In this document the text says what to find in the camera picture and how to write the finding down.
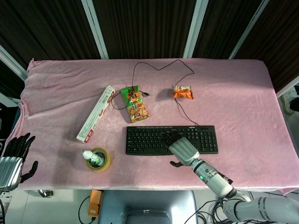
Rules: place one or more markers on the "green snack bag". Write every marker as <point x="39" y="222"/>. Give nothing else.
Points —
<point x="134" y="103"/>

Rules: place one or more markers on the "long white carton box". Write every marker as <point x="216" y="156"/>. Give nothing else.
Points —
<point x="97" y="114"/>

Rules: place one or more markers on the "yellow tape roll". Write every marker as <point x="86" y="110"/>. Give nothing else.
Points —
<point x="106" y="163"/>

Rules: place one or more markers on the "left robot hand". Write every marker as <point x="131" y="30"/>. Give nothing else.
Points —
<point x="10" y="154"/>

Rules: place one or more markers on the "pink tablecloth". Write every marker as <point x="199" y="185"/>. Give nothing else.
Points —
<point x="149" y="123"/>

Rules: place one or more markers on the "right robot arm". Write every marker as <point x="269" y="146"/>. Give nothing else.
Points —
<point x="224" y="186"/>

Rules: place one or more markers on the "black keyboard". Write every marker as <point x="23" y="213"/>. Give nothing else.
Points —
<point x="151" y="141"/>

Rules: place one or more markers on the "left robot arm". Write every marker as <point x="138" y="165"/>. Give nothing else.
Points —
<point x="2" y="205"/>

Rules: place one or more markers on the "white sneaker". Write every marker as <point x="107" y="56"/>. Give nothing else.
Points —
<point x="287" y="100"/>

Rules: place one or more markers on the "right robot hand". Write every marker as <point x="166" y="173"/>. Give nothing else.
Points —
<point x="183" y="149"/>

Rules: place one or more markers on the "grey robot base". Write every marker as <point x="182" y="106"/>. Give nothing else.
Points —
<point x="147" y="207"/>

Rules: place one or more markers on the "orange control box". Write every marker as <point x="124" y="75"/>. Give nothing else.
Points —
<point x="94" y="203"/>

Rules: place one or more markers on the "small white green bottle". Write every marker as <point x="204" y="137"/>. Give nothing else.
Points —
<point x="92" y="158"/>

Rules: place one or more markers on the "orange snack bag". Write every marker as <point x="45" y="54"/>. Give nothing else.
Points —
<point x="183" y="93"/>

